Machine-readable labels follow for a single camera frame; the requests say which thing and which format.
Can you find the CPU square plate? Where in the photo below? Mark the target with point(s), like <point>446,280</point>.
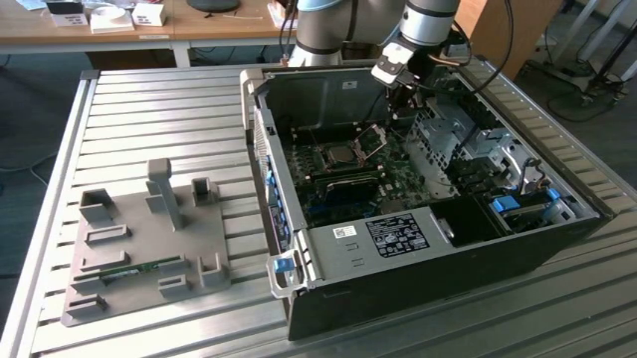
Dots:
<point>343,153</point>

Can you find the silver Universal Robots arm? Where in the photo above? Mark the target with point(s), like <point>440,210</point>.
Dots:
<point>427,18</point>

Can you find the CPU socket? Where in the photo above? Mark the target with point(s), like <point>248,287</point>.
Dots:
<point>324,158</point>

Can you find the RAM slot row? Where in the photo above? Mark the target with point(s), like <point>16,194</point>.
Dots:
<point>343,174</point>

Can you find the blue slot clip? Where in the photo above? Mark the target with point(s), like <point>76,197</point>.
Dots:
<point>271,178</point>

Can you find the grey metal drive cage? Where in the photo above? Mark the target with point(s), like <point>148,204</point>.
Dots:
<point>442,130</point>

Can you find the wooden cabinet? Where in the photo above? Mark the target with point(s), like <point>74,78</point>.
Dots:
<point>531,22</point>

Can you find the grey wheeled equipment stand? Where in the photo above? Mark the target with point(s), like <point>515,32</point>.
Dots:
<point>556,72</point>

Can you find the green motherboard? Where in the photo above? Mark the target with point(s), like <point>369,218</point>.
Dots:
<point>397,179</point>

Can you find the black expansion card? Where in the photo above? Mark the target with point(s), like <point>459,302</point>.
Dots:
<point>348,192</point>

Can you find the blue disk carrier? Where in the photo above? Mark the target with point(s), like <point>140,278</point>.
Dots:
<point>504,206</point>

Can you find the small blue clip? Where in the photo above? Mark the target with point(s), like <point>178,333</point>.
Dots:
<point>552,196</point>

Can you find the black round object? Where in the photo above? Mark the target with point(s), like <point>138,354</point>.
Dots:
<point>213,4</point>

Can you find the grey power supply unit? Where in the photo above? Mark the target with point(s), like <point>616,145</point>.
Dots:
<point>343,257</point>

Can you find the white printed box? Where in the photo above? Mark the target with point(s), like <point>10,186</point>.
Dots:
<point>149,16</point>

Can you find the black open PC case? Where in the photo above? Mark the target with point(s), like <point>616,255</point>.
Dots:
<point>422,291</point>

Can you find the blue case latch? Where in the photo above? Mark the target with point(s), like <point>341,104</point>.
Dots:
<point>281,265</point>

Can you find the white box with round insert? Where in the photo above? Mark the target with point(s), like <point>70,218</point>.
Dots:
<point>110,24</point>

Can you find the white box with black top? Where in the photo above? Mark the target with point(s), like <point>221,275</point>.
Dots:
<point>69,19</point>

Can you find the grey parts rack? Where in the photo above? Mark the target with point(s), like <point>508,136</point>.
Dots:
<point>144,242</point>

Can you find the green RAM stick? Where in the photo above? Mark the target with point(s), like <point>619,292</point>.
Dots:
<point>144,267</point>

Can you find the wooden desk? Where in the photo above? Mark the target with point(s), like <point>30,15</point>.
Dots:
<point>29,33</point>

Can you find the pale blue paper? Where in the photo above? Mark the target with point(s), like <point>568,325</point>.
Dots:
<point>29,3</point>

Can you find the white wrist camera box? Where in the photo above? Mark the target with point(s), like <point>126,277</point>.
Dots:
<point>389,65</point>

